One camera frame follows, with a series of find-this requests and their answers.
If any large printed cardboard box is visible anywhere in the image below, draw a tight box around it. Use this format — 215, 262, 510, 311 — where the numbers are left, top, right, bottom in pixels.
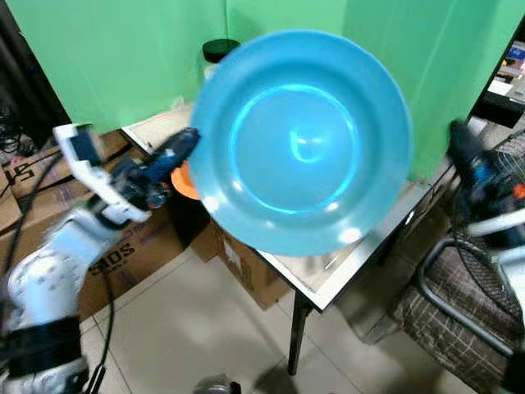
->
0, 130, 189, 322

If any small plain cardboard box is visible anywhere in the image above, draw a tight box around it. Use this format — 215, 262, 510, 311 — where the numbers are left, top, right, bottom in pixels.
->
192, 220, 293, 312

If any green backdrop cloth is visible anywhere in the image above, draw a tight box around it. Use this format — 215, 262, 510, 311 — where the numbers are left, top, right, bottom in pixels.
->
7, 0, 525, 182

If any black corner shelf unit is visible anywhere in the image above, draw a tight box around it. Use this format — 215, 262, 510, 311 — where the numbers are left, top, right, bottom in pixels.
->
471, 16, 525, 129

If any colourful printed box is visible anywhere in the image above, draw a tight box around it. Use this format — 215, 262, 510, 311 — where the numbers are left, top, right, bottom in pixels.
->
491, 44, 525, 100

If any checkered cushion metal chair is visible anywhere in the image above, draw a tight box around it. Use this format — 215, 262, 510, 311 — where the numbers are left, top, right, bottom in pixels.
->
391, 236, 525, 394

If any jar with black lid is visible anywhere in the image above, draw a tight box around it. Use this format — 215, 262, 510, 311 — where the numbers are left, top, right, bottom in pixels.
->
202, 38, 241, 82

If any blue round plate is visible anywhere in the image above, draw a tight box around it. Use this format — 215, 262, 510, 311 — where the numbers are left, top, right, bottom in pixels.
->
189, 30, 413, 257

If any black metal side-table leg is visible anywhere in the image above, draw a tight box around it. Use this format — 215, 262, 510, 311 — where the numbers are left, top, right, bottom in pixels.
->
286, 291, 317, 378

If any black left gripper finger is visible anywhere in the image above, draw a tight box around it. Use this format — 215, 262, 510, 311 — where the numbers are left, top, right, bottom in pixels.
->
153, 126, 203, 184

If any orange round dish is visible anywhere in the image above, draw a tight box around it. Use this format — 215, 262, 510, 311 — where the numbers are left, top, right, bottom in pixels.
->
171, 161, 203, 203

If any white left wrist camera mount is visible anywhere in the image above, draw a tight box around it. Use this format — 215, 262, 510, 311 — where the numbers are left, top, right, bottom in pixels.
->
52, 122, 153, 227

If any grey robot foot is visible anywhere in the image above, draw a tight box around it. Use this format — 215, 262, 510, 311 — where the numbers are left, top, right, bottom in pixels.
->
192, 373, 244, 394

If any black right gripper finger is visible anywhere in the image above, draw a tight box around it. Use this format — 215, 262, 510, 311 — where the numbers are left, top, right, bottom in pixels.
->
446, 118, 487, 178

